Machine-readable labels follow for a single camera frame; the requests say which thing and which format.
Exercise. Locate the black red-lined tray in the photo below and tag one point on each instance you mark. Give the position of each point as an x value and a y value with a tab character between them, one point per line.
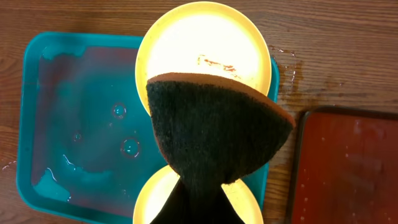
344	167

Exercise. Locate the red black sponge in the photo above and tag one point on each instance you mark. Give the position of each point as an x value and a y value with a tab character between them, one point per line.
212	131

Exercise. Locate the yellow-green plate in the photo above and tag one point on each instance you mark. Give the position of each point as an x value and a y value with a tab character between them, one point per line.
210	38
157	189

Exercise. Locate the teal plastic tray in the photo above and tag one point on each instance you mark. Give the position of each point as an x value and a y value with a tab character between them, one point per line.
86	145

